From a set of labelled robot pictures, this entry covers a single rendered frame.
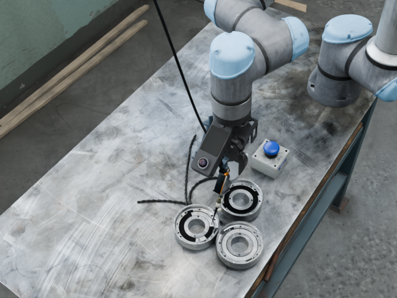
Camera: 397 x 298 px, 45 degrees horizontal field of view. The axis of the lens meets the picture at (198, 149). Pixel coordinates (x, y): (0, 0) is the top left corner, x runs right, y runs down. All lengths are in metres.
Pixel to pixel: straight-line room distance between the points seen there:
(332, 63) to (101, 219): 0.71
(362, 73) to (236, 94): 0.50
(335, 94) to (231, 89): 0.60
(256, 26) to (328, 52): 0.46
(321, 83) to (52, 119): 1.58
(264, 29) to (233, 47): 0.09
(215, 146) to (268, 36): 0.23
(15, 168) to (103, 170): 1.21
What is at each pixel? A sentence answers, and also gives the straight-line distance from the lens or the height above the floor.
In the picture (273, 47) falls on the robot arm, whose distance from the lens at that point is 0.85.
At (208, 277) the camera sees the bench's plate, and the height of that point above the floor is 0.80.
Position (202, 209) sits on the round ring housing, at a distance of 1.13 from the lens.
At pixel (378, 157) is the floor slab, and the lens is 2.38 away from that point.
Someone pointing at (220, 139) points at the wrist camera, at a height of 1.09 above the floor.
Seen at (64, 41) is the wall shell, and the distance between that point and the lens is 2.86.
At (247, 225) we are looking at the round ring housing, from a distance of 1.11.
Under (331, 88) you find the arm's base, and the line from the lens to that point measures 1.38.
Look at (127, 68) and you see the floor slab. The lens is 2.76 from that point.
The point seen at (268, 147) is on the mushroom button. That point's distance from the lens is 1.19.
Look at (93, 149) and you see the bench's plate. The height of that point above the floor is 0.80.
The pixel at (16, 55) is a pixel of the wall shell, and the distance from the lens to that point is 2.67.
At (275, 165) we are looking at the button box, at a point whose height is 0.85.
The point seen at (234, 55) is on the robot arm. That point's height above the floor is 1.28.
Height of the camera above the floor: 1.79
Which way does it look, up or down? 51 degrees down
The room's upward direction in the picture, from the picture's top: 4 degrees counter-clockwise
